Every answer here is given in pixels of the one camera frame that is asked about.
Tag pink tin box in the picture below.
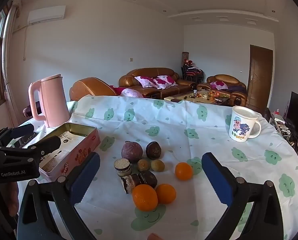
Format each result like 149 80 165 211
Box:
21 122 101 182

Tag light purple passion fruit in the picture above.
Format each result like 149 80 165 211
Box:
121 141 141 161

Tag pale pink cushion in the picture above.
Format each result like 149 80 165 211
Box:
120 88 144 98

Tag white magenta floral pillow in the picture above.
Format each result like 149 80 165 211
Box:
157 75 177 89
134 76 157 88

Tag white green cloud tablecloth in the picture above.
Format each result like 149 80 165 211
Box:
17 95 298 240

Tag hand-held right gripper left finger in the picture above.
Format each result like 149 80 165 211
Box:
17 152 101 240

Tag stacked dark chairs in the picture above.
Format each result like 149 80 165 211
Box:
181 64 204 83

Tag brown wooden door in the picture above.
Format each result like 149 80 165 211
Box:
246 44 274 108

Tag small brown round fruit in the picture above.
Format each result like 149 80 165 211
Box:
137 159 150 172
151 159 165 172

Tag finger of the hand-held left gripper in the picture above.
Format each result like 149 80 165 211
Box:
27 135 62 157
7 124 35 140

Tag brown leather loveseat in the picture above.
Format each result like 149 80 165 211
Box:
197 74 247 107

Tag dark red seat chair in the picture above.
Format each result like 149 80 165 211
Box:
23 100 43 118

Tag cluttered coffee table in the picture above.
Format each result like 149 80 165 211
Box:
164 90 229 105

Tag dark purple passion fruit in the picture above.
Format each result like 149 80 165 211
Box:
145 141 162 160

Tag small orange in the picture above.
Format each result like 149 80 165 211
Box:
156 183 177 204
175 162 193 181

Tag pink electric kettle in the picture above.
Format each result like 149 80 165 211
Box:
29 74 71 128

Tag small pink floral pillow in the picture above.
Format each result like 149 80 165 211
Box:
210 81 228 90

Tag chocolate cake slice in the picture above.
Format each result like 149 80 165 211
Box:
120 174 141 194

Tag white cartoon mug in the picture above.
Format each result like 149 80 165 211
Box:
228 106 262 143

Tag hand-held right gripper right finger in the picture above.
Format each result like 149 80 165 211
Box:
201 152 285 240

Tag round sesame-topped cake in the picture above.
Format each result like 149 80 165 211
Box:
114 158 132 177

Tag cluttered television stand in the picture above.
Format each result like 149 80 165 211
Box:
264 107 298 172

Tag light curtain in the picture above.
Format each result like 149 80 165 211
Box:
1 4 20 102

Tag dark purple blanket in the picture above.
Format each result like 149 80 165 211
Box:
226 85 247 95

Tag white wall air conditioner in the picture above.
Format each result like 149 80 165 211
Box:
27 5 66 25

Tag brown leather armchair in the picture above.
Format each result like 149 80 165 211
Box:
69 77 118 102

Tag printed paper insert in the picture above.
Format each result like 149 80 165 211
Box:
42 130 89 173

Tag brown leather three-seat sofa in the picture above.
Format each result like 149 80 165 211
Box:
118 67 197 99

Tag large orange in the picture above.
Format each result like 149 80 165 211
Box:
132 184 159 211

